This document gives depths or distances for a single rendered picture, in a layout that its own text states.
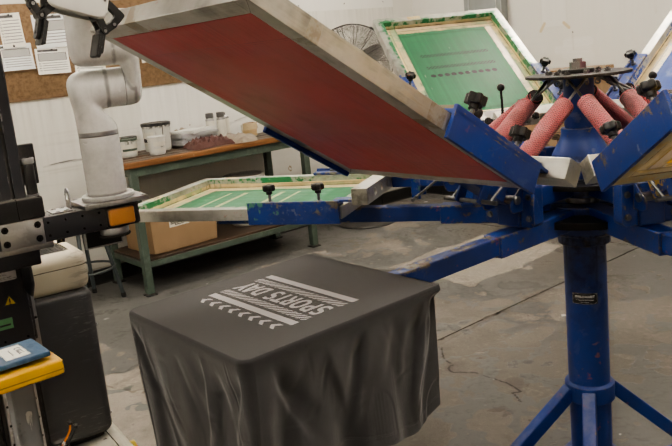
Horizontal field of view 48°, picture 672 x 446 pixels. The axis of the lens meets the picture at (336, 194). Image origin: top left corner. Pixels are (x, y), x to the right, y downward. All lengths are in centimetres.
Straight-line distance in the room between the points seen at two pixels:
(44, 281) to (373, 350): 128
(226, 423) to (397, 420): 35
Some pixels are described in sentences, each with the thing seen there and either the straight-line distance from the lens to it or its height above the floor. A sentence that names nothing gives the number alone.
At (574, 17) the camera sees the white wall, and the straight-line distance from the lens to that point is 622.
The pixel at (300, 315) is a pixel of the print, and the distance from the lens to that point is 146.
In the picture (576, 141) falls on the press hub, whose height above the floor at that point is 112.
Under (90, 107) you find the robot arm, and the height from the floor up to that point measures 136.
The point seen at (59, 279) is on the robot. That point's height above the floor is 83.
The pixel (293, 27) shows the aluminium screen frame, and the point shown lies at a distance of 120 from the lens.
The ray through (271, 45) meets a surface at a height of 146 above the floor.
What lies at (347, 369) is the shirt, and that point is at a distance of 144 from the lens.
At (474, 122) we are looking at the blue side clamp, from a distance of 148.
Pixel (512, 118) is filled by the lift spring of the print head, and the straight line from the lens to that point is 216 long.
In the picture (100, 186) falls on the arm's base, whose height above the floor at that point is 117.
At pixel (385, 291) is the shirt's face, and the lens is 155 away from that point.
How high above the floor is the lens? 144
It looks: 11 degrees down
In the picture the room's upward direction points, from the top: 6 degrees counter-clockwise
